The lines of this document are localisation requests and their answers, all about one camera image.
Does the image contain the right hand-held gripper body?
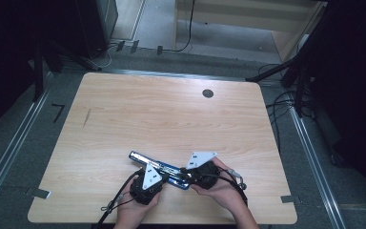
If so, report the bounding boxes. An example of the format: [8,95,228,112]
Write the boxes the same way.
[185,151,221,191]

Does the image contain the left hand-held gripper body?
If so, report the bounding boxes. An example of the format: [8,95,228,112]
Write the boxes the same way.
[129,163,166,206]

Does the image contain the person's left hand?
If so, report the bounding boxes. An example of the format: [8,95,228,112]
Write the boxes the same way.
[115,185,162,224]

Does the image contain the person's right hand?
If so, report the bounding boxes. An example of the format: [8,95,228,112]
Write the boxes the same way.
[190,156,248,214]

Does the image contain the grey tape piece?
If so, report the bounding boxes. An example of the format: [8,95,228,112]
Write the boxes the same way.
[279,194,301,205]
[25,187,52,200]

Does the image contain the black floor tape mark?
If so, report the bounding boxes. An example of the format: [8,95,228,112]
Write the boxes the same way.
[51,102,67,124]

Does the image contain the black tripod stand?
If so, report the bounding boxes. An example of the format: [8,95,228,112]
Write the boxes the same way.
[245,47,319,119]
[32,37,103,103]

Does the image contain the light wooden shelf unit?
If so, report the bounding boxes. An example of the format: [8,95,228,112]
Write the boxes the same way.
[173,0,329,64]

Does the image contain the dark cabinet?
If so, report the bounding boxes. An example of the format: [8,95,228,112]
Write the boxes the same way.
[75,0,119,60]

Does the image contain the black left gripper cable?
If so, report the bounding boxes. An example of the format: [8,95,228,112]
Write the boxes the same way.
[93,168,146,229]

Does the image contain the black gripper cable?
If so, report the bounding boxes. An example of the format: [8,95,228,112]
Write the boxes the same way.
[93,168,146,229]
[217,166,249,207]

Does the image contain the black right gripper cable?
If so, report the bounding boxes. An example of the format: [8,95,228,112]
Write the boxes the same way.
[217,166,249,207]

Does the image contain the metal cable clip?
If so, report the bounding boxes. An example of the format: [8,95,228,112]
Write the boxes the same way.
[227,168,246,191]

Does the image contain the black floor cable bundle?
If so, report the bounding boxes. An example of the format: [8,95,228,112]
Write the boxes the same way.
[257,62,319,155]

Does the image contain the metal floor rail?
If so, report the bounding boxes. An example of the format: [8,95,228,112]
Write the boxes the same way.
[0,71,53,220]
[286,104,348,229]

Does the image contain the white cable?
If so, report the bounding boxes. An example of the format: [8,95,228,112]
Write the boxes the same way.
[100,43,118,70]

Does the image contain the black hanging cable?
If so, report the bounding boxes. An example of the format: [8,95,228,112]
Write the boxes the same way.
[163,0,195,53]

